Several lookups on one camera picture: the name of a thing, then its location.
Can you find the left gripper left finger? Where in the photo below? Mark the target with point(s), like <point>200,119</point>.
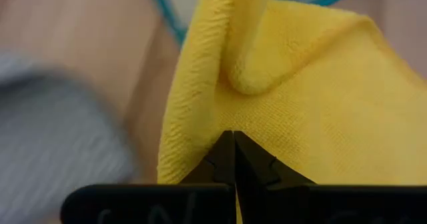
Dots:
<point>150,204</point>

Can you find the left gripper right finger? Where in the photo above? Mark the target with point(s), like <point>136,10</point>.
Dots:
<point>317,204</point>

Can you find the yellow microfiber towel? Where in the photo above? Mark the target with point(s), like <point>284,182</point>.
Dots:
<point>317,100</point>

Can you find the grey microfiber towel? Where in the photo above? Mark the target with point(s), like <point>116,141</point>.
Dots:
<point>50,134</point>

